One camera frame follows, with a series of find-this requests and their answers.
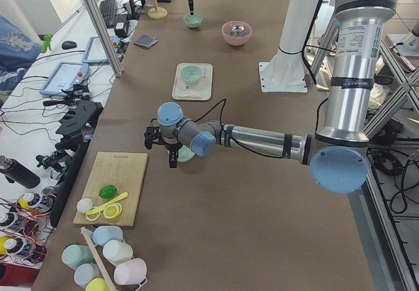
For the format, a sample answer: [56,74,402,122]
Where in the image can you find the cream rabbit serving tray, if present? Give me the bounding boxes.
[172,63,213,101]

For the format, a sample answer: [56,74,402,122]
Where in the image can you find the black water bottle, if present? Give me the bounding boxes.
[1,155,41,189]

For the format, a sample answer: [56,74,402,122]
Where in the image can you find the white plastic cup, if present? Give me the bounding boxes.
[102,239,134,266]

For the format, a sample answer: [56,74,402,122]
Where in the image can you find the black keyboard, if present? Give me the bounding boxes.
[99,0,117,28]

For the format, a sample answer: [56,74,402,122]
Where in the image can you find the green lime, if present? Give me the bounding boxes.
[99,184,117,199]

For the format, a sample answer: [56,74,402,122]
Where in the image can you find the bamboo cutting board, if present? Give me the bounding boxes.
[73,152,148,227]

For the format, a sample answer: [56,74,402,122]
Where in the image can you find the green bowl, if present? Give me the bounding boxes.
[183,14,203,29]
[180,65,203,85]
[177,145,195,163]

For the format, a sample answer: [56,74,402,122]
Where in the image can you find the grey folded cloth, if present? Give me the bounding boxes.
[134,34,158,50]

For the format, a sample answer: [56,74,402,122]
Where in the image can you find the yellow plastic cup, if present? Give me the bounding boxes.
[85,277,109,291]

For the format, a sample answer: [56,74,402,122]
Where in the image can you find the blue plastic cup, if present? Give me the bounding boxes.
[92,226,123,247]

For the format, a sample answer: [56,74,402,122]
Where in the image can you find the teach pendant tablet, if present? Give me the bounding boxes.
[39,61,89,96]
[82,37,109,65]

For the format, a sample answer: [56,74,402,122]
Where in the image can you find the grey plastic cup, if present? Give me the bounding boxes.
[73,264,102,290]

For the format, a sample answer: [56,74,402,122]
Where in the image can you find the white garlic bulb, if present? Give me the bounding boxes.
[77,197,94,214]

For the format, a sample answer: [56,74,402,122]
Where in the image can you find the wooden cup rack rod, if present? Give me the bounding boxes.
[81,227,117,291]

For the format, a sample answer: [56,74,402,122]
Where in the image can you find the pink bowl with ice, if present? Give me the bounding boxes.
[221,21,252,46]

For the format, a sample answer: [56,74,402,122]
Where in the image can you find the pink plastic cup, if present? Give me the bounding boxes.
[114,258,147,286]

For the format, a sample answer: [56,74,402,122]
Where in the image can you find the green plastic cup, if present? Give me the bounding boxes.
[62,244,93,270]

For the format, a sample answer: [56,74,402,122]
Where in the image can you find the black computer mouse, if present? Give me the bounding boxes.
[62,41,77,50]

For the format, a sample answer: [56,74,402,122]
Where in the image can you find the wooden cup tree stand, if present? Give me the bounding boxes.
[145,0,168,19]

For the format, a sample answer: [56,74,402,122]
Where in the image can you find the aluminium frame post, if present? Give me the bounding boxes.
[83,0,122,78]

